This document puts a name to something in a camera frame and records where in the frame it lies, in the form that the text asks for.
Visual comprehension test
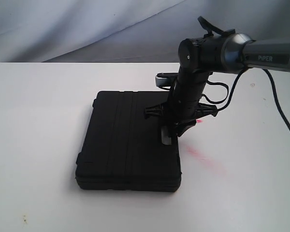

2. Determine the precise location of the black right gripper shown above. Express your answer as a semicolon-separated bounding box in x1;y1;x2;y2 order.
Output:
145;70;218;137

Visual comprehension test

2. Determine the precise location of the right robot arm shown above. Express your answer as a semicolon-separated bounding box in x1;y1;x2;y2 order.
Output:
145;30;290;136

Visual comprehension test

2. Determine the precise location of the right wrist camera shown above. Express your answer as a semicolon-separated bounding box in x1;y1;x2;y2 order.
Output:
155;72;178;87

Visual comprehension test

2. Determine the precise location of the black plastic carrying case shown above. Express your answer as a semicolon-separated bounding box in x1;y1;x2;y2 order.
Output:
75;91;181;192

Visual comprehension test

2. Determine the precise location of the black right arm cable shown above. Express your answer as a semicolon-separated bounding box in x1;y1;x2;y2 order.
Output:
198;15;290;194

